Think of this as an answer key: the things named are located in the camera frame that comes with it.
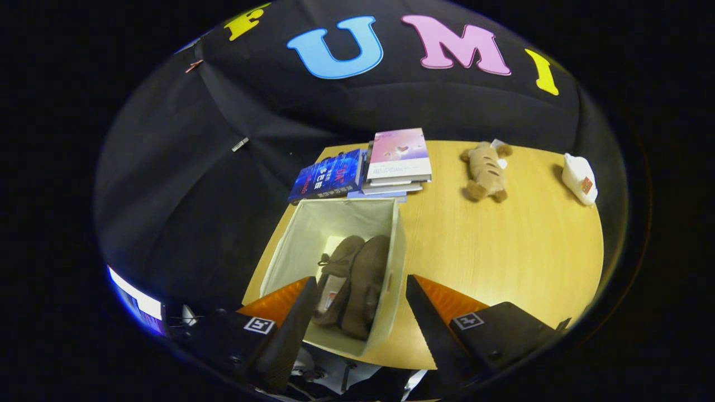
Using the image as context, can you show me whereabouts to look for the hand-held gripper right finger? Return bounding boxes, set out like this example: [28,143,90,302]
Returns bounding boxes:
[405,274,571,391]

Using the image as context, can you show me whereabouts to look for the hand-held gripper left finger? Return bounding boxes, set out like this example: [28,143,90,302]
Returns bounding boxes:
[179,276,319,394]

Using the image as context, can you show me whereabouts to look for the brown fuzzy shoe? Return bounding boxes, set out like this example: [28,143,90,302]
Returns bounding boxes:
[341,235,390,341]
[312,235,365,327]

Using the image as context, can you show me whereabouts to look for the green fabric storage box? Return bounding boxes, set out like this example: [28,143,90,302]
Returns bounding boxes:
[258,197,407,358]

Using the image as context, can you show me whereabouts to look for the light blue book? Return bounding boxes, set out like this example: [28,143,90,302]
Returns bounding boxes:
[346,190,407,201]

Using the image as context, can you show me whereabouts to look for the white paperback book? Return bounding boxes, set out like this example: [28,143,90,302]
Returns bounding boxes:
[362,180,423,195]

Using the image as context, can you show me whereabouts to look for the lit computer monitor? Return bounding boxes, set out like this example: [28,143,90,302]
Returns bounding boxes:
[107,266,166,336]

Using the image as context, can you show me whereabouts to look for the dark blue book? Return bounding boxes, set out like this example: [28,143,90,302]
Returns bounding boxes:
[288,149,365,204]

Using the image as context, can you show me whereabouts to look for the brown striped plush toy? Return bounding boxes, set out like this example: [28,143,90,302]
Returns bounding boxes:
[460,140,513,203]

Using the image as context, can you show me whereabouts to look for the black backdrop cloth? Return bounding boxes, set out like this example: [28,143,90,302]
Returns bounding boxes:
[95,0,629,336]

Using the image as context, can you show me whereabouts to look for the pink cover book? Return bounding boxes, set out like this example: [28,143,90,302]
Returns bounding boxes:
[366,128,432,185]

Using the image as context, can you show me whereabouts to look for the white soft item red label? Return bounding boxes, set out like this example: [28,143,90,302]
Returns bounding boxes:
[561,154,598,205]

